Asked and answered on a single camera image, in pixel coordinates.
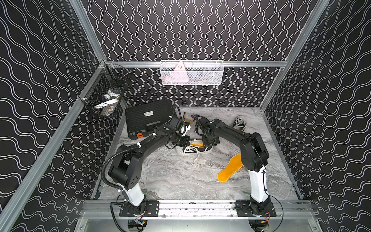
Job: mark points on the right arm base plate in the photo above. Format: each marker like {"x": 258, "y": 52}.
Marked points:
{"x": 255, "y": 208}

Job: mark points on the black plastic tool case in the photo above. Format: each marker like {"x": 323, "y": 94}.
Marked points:
{"x": 142, "y": 119}

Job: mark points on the white wire wall basket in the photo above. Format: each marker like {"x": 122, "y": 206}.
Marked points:
{"x": 200, "y": 73}

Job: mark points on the yellow handled pliers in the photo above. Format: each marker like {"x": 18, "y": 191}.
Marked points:
{"x": 187, "y": 117}

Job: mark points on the pink triangular card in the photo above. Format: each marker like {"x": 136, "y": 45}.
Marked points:
{"x": 179, "y": 74}

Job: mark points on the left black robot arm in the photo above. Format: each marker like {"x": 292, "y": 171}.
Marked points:
{"x": 126, "y": 165}

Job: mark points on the yellow insole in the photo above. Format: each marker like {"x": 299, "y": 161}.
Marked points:
{"x": 234, "y": 165}
{"x": 197, "y": 143}

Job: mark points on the black white sneaker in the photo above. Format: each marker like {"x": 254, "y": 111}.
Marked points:
{"x": 240, "y": 124}
{"x": 193, "y": 150}

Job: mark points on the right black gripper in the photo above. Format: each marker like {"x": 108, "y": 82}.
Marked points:
{"x": 215, "y": 140}

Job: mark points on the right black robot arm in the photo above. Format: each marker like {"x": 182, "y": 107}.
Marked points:
{"x": 254, "y": 155}

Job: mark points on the white items in black basket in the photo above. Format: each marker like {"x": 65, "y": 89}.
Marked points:
{"x": 109, "y": 103}

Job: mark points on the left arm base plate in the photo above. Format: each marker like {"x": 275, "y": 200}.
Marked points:
{"x": 139, "y": 208}

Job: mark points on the black wire wall basket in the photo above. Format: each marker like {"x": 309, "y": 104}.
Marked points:
{"x": 113, "y": 77}

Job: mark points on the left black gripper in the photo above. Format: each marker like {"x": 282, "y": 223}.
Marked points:
{"x": 182, "y": 139}

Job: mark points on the aluminium front rail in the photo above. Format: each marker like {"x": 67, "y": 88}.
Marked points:
{"x": 205, "y": 209}

